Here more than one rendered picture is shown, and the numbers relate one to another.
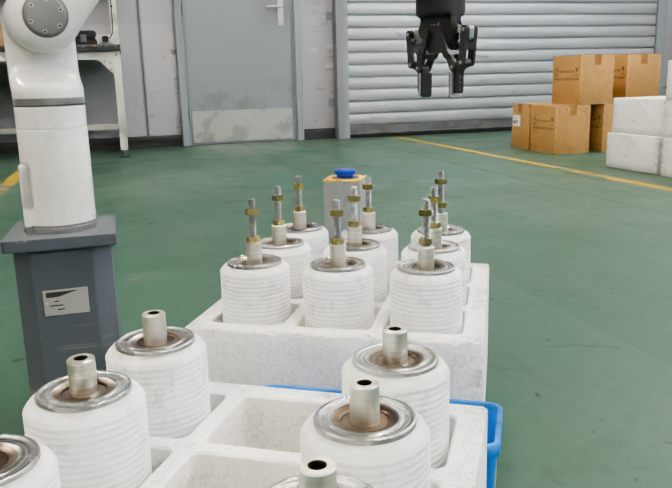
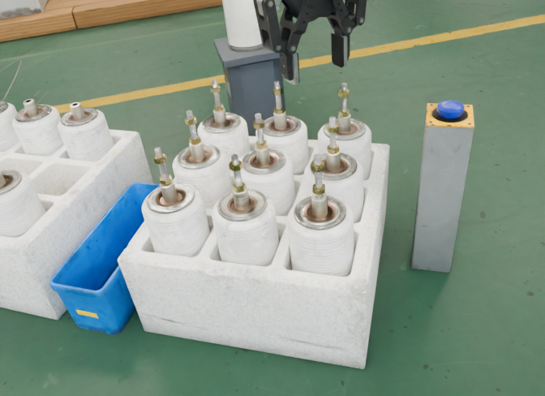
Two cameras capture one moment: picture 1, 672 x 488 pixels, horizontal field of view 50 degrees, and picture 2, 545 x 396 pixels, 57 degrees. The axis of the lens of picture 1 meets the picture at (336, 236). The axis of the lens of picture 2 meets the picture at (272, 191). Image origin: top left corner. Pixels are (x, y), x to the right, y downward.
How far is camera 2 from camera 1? 1.38 m
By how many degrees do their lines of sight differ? 87
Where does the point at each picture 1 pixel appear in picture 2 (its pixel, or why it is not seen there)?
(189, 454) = (42, 161)
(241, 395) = (92, 165)
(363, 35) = not seen: outside the picture
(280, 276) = (205, 139)
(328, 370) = not seen: hidden behind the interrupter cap
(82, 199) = (234, 32)
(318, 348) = not seen: hidden behind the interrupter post
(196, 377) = (66, 140)
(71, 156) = (227, 3)
